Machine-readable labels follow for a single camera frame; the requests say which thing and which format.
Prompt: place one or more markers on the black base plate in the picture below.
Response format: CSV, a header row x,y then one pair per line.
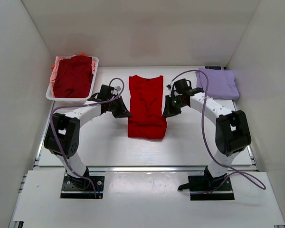
x,y
73,188
202,189

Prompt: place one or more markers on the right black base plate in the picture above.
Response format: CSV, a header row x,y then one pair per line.
x,y
202,189

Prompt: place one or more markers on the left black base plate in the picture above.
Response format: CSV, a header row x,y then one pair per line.
x,y
73,188

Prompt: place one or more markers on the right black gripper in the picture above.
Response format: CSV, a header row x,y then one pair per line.
x,y
169,111

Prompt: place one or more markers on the silver aluminium rail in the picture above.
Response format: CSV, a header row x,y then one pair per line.
x,y
146,168

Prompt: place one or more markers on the small dark device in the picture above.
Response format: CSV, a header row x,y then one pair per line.
x,y
214,67

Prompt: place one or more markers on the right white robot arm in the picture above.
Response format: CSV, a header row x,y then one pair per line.
x,y
232,133

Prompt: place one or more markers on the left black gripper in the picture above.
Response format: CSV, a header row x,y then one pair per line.
x,y
123,112

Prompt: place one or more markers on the pink shirt in basket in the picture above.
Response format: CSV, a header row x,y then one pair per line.
x,y
55,70

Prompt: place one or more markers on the folded lavender t shirt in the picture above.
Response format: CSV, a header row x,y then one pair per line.
x,y
221,83

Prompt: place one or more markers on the dark red shirt in basket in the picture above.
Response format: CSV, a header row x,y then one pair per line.
x,y
74,77

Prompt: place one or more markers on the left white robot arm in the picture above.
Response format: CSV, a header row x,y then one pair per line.
x,y
62,137

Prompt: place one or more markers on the bright red t shirt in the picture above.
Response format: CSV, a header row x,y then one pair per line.
x,y
146,95

